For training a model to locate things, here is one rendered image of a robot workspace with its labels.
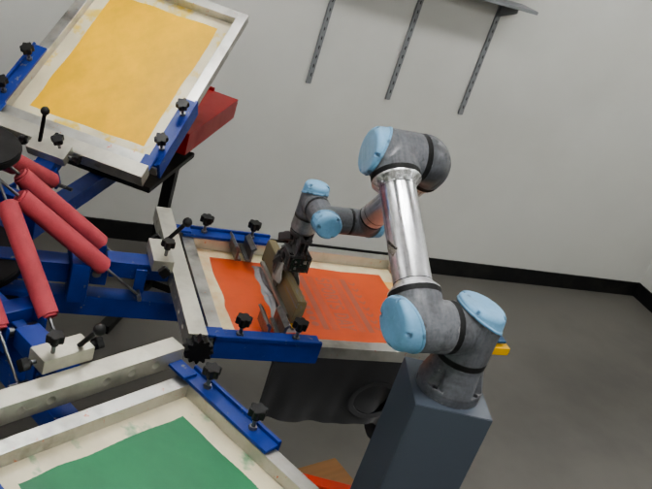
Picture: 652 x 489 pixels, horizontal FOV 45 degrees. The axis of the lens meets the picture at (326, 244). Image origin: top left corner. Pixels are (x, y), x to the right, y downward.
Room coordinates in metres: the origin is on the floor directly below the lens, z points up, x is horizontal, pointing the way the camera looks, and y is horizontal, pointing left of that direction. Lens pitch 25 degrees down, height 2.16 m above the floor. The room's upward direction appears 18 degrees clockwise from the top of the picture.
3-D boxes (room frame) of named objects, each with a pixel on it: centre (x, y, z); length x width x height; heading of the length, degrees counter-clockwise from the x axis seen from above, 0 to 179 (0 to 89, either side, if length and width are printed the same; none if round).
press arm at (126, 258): (1.92, 0.48, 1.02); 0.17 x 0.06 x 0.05; 116
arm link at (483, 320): (1.53, -0.36, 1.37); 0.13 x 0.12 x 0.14; 117
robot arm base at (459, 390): (1.54, -0.36, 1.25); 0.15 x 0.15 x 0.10
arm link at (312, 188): (2.09, 0.07, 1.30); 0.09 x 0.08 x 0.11; 27
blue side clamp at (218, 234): (2.31, 0.31, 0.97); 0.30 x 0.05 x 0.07; 116
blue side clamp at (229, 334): (1.81, 0.07, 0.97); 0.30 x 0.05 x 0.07; 116
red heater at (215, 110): (3.12, 0.82, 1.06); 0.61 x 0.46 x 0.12; 176
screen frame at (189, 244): (2.16, -0.03, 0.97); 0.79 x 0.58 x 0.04; 116
